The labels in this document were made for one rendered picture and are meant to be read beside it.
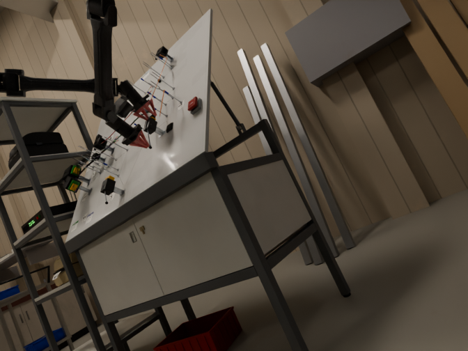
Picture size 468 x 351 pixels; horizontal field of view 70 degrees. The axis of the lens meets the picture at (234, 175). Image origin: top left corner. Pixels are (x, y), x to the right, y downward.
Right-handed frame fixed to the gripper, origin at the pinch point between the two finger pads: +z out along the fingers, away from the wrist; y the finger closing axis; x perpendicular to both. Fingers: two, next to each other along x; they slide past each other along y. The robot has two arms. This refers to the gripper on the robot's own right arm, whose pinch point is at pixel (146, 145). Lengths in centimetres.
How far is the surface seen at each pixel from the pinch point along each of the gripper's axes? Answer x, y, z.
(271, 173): -4, -32, 50
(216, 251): 38, -17, 38
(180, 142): 1.1, -15.6, 7.1
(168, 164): 9.5, -9.6, 8.5
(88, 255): 27, 73, 22
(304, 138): -113, 0, 124
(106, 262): 32, 58, 28
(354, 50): -164, -60, 105
